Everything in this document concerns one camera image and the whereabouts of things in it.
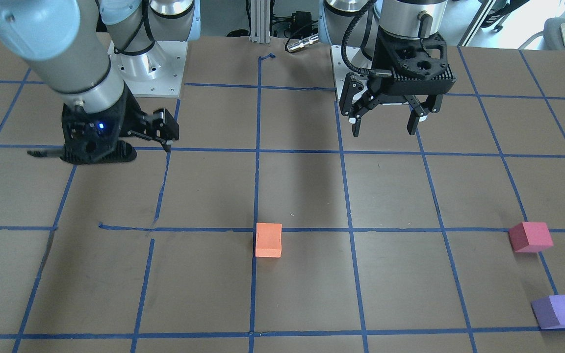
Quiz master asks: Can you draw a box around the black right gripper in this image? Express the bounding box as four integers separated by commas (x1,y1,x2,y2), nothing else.
61,88,180,164

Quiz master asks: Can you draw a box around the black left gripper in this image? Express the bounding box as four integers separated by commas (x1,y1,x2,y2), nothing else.
339,29,457,137

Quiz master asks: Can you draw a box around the orange foam cube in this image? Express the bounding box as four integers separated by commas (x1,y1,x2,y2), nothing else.
254,223,282,258

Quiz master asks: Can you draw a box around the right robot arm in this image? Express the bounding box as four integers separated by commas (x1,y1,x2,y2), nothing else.
0,0,201,165

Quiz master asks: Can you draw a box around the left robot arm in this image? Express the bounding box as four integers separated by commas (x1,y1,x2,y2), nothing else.
318,0,457,136

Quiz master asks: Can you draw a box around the red foam cube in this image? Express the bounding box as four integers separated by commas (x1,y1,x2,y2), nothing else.
508,222,554,253

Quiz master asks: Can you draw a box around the purple foam cube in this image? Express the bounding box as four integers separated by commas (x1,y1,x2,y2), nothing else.
531,295,565,330

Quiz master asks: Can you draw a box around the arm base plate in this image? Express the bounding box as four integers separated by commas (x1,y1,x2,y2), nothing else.
108,42,189,98
331,45,376,102

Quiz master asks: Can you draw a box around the aluminium frame post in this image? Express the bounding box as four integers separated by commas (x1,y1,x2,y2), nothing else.
248,0,272,46

